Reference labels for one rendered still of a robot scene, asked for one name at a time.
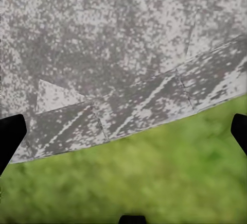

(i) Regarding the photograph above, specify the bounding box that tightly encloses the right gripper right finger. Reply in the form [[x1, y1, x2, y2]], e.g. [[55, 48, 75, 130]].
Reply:
[[231, 113, 247, 154]]

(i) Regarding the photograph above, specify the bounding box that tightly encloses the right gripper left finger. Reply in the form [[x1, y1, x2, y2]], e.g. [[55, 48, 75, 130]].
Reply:
[[0, 114, 27, 175]]

